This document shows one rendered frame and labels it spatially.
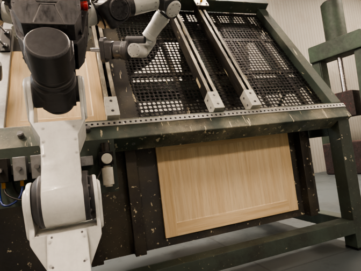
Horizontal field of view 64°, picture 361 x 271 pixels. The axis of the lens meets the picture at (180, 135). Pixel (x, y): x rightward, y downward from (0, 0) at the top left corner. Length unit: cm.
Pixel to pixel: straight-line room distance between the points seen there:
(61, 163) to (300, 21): 647
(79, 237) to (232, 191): 114
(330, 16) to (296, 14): 96
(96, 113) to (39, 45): 70
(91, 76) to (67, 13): 70
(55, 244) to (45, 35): 55
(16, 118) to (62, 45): 73
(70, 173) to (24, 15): 49
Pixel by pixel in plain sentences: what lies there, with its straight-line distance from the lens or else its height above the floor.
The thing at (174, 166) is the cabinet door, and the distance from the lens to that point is 167.
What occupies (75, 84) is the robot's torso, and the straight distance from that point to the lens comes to 97.
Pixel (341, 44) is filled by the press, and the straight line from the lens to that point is 603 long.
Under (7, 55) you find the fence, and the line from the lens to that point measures 183.
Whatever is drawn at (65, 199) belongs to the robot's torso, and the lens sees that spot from 83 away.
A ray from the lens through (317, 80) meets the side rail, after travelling 219.
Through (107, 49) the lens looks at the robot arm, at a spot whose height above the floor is 126.
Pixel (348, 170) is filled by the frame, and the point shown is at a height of 48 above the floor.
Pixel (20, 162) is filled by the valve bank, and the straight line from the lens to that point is 127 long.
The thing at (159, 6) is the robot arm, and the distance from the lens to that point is 137.
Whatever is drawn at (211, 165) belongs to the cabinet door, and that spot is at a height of 61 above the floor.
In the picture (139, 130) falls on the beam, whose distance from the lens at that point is 140.
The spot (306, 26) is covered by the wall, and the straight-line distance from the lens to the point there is 705.
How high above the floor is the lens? 70
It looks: 4 degrees up
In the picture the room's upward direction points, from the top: 7 degrees counter-clockwise
